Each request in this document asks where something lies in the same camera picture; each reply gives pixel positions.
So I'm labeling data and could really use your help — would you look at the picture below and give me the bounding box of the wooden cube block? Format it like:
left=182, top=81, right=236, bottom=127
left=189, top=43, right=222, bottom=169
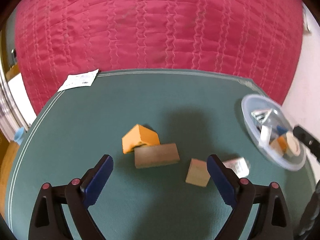
left=185, top=158, right=211, bottom=187

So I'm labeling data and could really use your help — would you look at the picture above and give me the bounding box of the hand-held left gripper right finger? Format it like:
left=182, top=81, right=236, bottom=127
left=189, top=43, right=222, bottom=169
left=207, top=154, right=293, bottom=240

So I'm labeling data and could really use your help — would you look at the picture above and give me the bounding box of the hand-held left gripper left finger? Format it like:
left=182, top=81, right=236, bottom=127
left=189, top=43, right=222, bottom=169
left=28, top=154, right=114, bottom=240

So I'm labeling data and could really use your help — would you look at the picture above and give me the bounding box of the plain wooden prism block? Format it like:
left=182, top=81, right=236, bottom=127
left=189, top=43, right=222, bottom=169
left=134, top=143, right=180, bottom=169

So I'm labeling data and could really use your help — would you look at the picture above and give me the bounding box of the pink quilted blanket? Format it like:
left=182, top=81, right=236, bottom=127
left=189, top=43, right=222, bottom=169
left=14, top=0, right=304, bottom=115

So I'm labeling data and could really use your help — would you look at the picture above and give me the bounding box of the large orange striped block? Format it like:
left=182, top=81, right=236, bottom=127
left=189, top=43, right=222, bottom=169
left=122, top=124, right=160, bottom=155

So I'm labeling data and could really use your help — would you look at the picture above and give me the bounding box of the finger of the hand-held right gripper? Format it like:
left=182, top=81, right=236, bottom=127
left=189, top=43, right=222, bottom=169
left=292, top=125, right=320, bottom=164

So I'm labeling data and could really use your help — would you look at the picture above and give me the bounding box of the small orange striped block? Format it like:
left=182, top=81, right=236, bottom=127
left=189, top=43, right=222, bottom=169
left=270, top=134, right=288, bottom=157

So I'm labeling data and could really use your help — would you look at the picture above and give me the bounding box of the white striped prism block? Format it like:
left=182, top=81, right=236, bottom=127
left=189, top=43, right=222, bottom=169
left=251, top=109, right=273, bottom=126

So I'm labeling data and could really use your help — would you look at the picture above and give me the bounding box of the small blue plastic object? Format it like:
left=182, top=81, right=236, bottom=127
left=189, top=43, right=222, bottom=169
left=14, top=127, right=25, bottom=145

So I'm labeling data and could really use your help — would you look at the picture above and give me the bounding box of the white paper packet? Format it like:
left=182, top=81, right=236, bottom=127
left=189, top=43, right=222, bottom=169
left=57, top=69, right=99, bottom=92

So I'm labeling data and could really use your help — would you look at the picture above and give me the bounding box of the white rounded block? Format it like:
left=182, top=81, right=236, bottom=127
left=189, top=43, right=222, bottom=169
left=260, top=125, right=272, bottom=143

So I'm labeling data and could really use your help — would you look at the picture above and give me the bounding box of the clear plastic container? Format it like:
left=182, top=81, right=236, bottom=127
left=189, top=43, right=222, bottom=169
left=241, top=94, right=307, bottom=172

